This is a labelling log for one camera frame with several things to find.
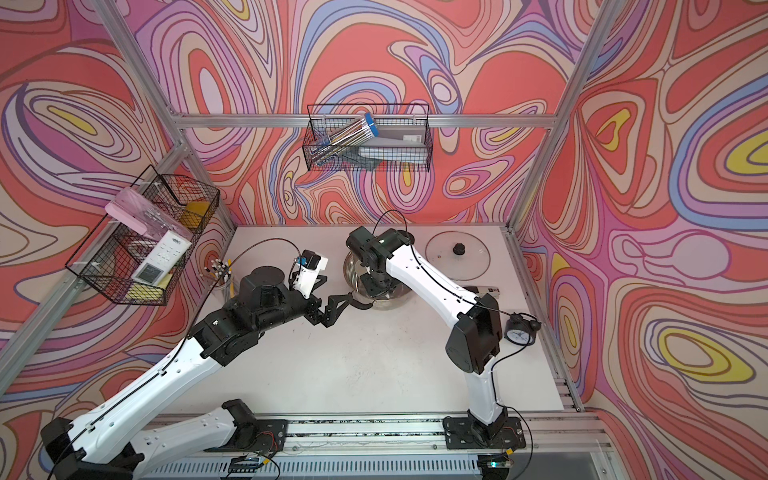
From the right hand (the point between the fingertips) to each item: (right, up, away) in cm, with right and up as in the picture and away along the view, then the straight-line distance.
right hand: (386, 295), depth 81 cm
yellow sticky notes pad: (-58, +2, -9) cm, 59 cm away
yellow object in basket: (-51, +22, -3) cm, 56 cm away
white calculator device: (-53, +10, -12) cm, 55 cm away
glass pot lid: (+26, +11, +26) cm, 39 cm away
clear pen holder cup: (-48, +3, +5) cm, 48 cm away
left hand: (-10, +4, -14) cm, 18 cm away
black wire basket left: (-61, +12, -10) cm, 63 cm away
